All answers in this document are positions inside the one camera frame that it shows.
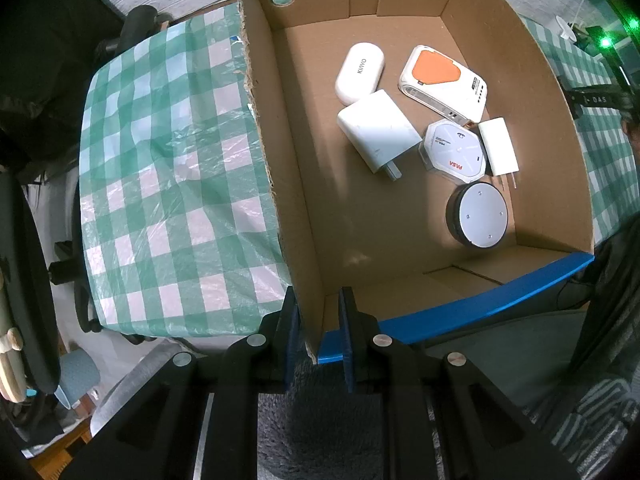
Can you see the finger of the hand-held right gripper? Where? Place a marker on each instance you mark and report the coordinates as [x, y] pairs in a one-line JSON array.
[[595, 99]]

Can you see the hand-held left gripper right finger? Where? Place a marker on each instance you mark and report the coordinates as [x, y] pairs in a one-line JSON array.
[[347, 355]]

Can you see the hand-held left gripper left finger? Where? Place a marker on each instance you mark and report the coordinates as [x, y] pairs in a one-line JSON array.
[[292, 355]]

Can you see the small white charger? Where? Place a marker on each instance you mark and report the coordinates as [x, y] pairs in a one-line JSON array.
[[497, 147]]

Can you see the cardboard box with blue rim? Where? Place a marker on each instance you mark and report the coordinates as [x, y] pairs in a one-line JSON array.
[[360, 230]]

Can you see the white hexagonal device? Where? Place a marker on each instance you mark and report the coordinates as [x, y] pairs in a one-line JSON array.
[[455, 152]]

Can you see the orange and white device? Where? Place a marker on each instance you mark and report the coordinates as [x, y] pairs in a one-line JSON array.
[[440, 82]]

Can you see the round black and grey device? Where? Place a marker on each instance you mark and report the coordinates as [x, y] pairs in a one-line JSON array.
[[480, 215]]

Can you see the large white power adapter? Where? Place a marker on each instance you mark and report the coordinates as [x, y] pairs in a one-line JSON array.
[[377, 127]]

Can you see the white oval case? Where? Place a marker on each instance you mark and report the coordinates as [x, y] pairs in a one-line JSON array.
[[357, 75]]

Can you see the white round stand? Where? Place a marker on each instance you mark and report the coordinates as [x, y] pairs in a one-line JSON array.
[[567, 27]]

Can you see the grey fuzzy clothing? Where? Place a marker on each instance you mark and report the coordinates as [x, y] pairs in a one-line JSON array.
[[320, 435]]

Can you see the white textured cloth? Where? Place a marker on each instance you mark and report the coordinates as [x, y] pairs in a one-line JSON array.
[[135, 375]]

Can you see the green checked plastic tablecloth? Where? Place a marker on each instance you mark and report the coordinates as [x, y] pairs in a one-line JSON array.
[[165, 185]]

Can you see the teal stool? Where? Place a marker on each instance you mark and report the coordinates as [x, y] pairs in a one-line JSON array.
[[77, 377]]

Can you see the striped cloth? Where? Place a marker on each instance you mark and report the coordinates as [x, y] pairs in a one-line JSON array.
[[585, 425]]

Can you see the wooden furniture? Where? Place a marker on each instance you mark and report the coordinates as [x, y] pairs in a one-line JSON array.
[[60, 442]]

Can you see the black office chair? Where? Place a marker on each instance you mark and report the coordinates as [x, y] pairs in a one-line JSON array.
[[25, 300]]

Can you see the black chair armrest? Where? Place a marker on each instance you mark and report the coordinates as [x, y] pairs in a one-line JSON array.
[[135, 25]]

